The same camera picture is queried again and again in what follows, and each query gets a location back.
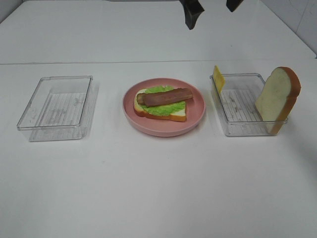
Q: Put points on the clear left plastic tray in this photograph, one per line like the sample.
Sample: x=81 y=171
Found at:
x=60 y=108

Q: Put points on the clear plastic tray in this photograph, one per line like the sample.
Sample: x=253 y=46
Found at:
x=235 y=106
x=60 y=108

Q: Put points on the clear right plastic tray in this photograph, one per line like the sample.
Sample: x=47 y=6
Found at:
x=235 y=106

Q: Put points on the bread slice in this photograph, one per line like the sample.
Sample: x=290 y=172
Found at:
x=141 y=113
x=278 y=98

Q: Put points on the pink round plate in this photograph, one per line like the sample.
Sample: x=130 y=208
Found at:
x=195 y=110

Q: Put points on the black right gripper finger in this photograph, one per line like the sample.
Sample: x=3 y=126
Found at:
x=192 y=10
x=232 y=5

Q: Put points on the bacon strip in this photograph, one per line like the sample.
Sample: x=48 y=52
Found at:
x=168 y=97
x=139 y=98

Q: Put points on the yellow cheese slice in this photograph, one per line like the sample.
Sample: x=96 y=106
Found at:
x=218 y=79

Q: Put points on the green lettuce leaf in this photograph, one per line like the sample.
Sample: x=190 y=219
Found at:
x=177 y=109

